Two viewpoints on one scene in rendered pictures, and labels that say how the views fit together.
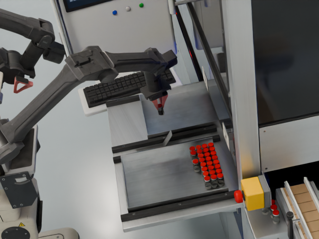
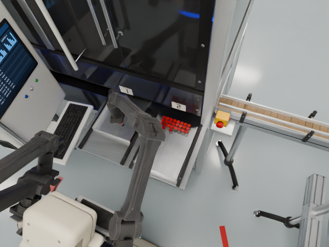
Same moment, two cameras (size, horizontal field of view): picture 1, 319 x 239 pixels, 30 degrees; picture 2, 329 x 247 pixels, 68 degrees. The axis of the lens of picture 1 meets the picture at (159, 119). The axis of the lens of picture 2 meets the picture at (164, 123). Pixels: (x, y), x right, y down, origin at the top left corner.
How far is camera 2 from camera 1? 1.28 m
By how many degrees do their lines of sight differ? 41
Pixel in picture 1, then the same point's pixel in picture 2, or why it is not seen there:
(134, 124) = (109, 142)
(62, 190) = not seen: hidden behind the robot
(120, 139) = (114, 156)
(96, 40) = (26, 122)
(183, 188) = (177, 145)
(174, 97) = (108, 113)
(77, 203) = not seen: hidden behind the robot
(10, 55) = (30, 176)
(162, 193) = (174, 157)
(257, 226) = (225, 130)
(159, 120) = (119, 130)
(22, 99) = not seen: outside the picture
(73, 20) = (6, 121)
